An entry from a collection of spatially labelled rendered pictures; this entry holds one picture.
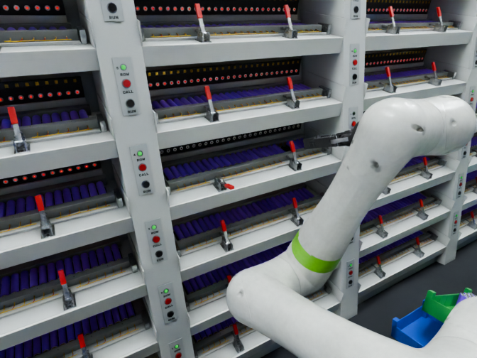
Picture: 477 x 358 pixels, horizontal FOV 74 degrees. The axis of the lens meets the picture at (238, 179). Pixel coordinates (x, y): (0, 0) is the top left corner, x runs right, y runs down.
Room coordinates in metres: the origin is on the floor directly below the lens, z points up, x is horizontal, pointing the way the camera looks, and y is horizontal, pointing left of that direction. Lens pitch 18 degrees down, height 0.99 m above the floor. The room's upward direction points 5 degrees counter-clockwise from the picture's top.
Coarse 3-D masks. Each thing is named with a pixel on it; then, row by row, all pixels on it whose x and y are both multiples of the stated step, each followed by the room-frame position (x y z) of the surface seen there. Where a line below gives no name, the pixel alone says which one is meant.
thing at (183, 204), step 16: (224, 144) 1.03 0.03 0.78; (240, 144) 1.06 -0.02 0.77; (288, 160) 1.03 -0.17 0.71; (320, 160) 1.03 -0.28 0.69; (336, 160) 1.04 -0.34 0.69; (224, 176) 0.92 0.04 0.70; (256, 176) 0.92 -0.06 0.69; (272, 176) 0.92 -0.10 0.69; (288, 176) 0.94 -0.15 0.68; (304, 176) 0.97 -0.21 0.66; (320, 176) 1.01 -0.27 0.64; (192, 192) 0.83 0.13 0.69; (208, 192) 0.83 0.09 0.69; (224, 192) 0.84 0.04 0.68; (240, 192) 0.86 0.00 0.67; (256, 192) 0.89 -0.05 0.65; (176, 208) 0.77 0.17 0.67; (192, 208) 0.80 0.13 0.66; (208, 208) 0.82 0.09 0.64
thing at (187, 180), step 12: (276, 156) 1.00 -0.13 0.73; (300, 156) 1.03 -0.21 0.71; (216, 168) 0.91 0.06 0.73; (228, 168) 0.92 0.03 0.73; (240, 168) 0.93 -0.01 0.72; (252, 168) 0.96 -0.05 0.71; (168, 180) 0.84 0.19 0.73; (180, 180) 0.84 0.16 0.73; (192, 180) 0.86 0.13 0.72; (204, 180) 0.88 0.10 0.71
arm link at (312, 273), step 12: (288, 252) 0.68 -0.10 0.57; (300, 252) 0.63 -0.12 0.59; (300, 264) 0.63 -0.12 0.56; (312, 264) 0.62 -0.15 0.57; (324, 264) 0.61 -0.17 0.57; (336, 264) 0.63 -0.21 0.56; (300, 276) 0.63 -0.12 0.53; (312, 276) 0.63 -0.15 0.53; (324, 276) 0.63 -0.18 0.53; (300, 288) 0.62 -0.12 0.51; (312, 288) 0.64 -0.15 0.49
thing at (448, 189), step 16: (432, 0) 1.51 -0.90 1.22; (448, 0) 1.45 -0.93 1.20; (464, 0) 1.39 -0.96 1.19; (432, 48) 1.49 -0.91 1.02; (448, 48) 1.43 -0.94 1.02; (464, 48) 1.38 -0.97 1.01; (464, 64) 1.37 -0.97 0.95; (464, 96) 1.36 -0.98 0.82; (464, 160) 1.38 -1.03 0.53; (464, 176) 1.39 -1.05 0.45; (448, 192) 1.37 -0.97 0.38; (432, 224) 1.42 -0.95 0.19; (448, 224) 1.36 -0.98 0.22; (448, 256) 1.36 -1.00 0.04
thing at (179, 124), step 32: (256, 64) 1.08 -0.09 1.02; (288, 64) 1.14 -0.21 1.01; (160, 96) 0.95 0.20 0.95; (192, 96) 0.98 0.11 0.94; (224, 96) 0.98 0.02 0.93; (256, 96) 0.98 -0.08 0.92; (288, 96) 1.02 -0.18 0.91; (320, 96) 1.09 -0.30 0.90; (160, 128) 0.79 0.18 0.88; (192, 128) 0.81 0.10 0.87; (224, 128) 0.85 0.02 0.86; (256, 128) 0.90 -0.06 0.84
